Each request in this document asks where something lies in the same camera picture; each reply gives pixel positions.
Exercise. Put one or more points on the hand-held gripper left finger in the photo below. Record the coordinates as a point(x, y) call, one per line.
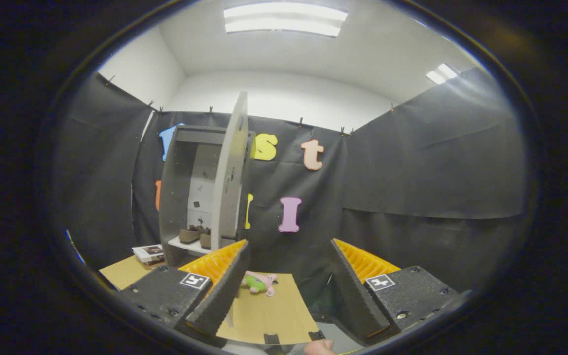
point(225, 296)

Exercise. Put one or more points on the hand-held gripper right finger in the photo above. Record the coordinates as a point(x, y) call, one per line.
point(358, 296)

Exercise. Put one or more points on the brown fuzzy shoe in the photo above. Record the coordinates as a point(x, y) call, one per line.
point(189, 235)
point(205, 240)

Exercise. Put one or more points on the light grey shoe cabinet door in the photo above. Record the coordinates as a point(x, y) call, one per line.
point(230, 187)

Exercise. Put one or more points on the grey shoe cabinet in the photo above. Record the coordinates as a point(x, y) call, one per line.
point(173, 197)

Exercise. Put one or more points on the white cabinet shelf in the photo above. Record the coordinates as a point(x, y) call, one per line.
point(188, 245)

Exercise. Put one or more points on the pink and green plush toy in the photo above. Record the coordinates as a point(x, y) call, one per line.
point(259, 283)

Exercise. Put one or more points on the black table edge clip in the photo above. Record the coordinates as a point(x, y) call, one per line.
point(316, 335)
point(271, 338)

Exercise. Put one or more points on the black backdrop cloth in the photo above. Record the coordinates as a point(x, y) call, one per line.
point(412, 172)

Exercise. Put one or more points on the small ceiling light panel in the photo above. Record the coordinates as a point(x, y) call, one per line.
point(442, 74)

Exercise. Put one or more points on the large ceiling light panel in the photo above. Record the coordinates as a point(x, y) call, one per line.
point(284, 19)

